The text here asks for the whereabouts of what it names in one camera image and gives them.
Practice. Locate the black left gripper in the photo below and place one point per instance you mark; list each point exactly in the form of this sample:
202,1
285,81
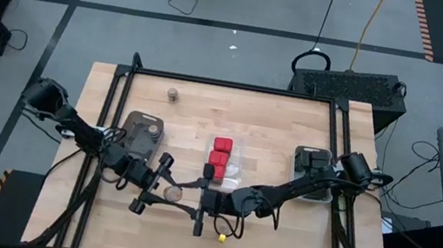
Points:
141,175

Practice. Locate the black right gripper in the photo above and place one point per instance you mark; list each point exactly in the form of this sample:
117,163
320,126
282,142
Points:
216,202

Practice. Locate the red-lidded smoked paprika tin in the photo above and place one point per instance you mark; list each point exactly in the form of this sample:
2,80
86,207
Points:
220,173
218,159
223,145

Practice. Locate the silver arm base clamp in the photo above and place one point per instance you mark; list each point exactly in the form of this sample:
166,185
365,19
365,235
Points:
64,132

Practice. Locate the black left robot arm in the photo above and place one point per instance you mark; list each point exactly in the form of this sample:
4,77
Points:
83,134

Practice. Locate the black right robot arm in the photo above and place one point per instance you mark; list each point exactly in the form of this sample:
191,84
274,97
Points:
305,185

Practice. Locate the clear plastic bin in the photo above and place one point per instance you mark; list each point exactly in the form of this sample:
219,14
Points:
234,183

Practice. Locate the dark grey plastic bin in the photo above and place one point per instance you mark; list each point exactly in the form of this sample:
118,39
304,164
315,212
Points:
139,142

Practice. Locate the white plastic bin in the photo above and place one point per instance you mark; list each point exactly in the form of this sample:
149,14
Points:
296,161

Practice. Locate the black perforated computer tower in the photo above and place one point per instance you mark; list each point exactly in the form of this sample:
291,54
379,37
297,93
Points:
347,90

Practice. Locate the black aluminium table frame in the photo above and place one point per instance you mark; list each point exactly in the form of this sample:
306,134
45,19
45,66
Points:
231,85

